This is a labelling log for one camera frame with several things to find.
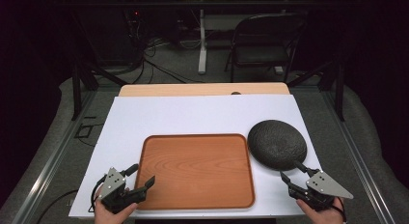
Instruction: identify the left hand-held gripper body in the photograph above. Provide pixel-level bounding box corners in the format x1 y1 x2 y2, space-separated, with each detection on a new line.
99 166 150 215

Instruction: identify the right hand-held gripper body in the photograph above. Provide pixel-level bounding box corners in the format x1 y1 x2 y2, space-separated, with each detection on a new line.
287 169 355 212

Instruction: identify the dark grey round plate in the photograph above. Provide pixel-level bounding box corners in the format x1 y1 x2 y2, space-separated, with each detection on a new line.
247 119 309 172

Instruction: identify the brown wooden tray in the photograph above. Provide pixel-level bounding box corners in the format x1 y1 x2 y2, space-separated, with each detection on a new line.
134 132 257 210

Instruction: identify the person's right hand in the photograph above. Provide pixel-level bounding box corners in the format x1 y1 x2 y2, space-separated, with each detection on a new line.
295 196 346 224

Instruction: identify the person's left hand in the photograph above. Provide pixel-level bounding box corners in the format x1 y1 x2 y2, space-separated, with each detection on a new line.
93 186 140 224

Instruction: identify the white table mat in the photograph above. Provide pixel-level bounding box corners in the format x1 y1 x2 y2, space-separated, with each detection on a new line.
68 94 323 219

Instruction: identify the black metal stand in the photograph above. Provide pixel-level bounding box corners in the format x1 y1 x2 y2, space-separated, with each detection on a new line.
287 53 346 123
57 0 129 122

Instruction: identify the light wooden table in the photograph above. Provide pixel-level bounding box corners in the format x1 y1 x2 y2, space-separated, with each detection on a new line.
118 82 291 98

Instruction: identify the black folding chair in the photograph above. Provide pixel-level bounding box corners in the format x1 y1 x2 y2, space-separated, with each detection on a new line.
224 13 307 84

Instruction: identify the white desk leg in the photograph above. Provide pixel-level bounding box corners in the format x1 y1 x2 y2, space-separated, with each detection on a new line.
197 9 208 75

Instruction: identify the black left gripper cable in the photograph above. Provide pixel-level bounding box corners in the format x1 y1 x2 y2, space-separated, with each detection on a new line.
88 175 108 214

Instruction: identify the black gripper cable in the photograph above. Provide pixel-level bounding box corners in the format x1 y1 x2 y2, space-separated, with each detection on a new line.
332 197 349 224
88 175 108 214

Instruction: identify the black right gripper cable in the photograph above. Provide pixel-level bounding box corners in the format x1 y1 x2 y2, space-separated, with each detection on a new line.
332 197 349 224

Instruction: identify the black floor cable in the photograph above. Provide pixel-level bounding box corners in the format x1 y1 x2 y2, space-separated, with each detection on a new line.
36 188 80 224

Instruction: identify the tangle of floor cables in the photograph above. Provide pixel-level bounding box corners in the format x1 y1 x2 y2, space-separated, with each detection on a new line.
126 8 206 85

